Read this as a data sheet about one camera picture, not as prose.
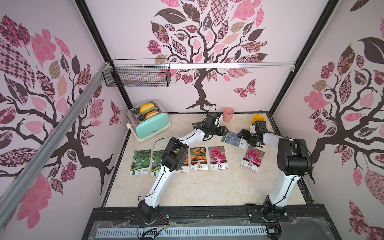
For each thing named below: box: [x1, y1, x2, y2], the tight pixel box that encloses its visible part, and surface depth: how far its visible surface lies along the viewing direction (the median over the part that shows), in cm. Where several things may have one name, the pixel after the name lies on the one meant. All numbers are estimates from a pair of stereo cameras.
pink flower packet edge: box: [240, 145, 265, 173], surface depth 97 cm
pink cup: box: [223, 107, 234, 123], surface depth 113 cm
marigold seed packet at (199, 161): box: [190, 146, 209, 171], surface depth 97 cm
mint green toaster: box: [126, 100, 172, 142], surface depth 97 cm
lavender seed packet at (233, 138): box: [221, 131, 247, 150], surface depth 105 cm
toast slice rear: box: [139, 102, 155, 114], surface depth 97 cm
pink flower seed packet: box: [208, 146, 229, 171], surface depth 97 cm
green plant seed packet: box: [129, 149, 152, 176], surface depth 94 cm
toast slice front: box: [146, 110, 159, 119], surface depth 95 cm
